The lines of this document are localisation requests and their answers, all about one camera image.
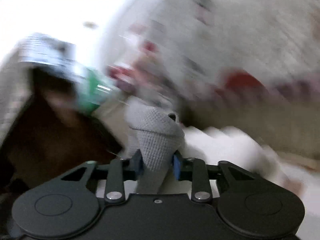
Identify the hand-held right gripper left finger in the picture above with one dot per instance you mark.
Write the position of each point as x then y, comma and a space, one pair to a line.
137, 162

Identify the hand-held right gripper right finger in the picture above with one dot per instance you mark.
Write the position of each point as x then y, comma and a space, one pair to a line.
176, 166

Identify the grey ribbed garment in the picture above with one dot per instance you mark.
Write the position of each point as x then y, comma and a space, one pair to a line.
155, 140

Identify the white ribbed folded sweater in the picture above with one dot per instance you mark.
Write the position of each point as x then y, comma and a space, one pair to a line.
225, 150

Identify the green plastic bag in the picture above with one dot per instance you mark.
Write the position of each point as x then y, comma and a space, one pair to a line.
92, 90

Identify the dark wooden desk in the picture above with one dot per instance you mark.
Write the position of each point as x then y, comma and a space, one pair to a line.
50, 130

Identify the beige bed base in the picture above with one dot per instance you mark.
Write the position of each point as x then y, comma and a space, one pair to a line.
262, 122

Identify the white printed quilt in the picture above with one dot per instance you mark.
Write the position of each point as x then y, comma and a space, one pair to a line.
237, 30

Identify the patterned tablecloth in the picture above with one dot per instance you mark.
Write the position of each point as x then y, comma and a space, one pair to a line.
30, 52

